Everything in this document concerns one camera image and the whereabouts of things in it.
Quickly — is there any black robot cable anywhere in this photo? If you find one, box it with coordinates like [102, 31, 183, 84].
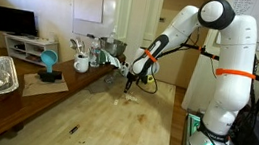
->
[133, 18, 210, 102]

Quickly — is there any small black marker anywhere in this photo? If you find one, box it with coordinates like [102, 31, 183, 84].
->
[68, 123, 81, 136]

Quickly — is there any white paper on whiteboard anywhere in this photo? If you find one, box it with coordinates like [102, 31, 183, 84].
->
[69, 0, 106, 24]

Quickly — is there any brown cardboard sheet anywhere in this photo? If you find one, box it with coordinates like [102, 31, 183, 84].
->
[20, 69, 72, 104]

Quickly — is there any white mug holding spoons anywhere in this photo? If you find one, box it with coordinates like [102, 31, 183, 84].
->
[71, 51, 92, 75]

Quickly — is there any large steel mixing bowl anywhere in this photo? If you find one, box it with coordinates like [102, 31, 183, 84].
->
[97, 36, 129, 59]

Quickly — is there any metal spoon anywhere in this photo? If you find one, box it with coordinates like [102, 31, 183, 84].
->
[67, 37, 81, 56]
[75, 38, 88, 57]

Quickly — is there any clear plastic water bottle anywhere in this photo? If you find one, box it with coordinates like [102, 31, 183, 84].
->
[87, 36, 104, 68]

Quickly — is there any orange cable strap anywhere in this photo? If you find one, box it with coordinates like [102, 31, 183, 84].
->
[215, 67, 257, 82]
[142, 48, 160, 64]

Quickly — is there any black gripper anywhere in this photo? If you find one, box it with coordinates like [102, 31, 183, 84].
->
[123, 69, 142, 96]

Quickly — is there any white television stand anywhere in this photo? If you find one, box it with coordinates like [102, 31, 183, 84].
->
[0, 32, 62, 69]

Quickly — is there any clear pump soap bottle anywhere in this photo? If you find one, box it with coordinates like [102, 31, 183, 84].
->
[105, 25, 119, 46]

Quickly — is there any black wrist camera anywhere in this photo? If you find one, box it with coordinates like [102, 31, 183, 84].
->
[136, 74, 149, 86]

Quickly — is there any black flat screen television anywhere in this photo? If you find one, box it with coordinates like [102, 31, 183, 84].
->
[0, 5, 42, 39]

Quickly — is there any white door frame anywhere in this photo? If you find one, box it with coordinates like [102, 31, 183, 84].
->
[108, 0, 165, 67]

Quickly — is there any black block base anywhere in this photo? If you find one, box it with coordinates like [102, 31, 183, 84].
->
[36, 68, 64, 85]

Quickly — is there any white wall whiteboard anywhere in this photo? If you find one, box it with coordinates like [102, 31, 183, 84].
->
[65, 0, 119, 41]

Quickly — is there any green striped white towel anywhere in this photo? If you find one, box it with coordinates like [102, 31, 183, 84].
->
[97, 47, 125, 69]

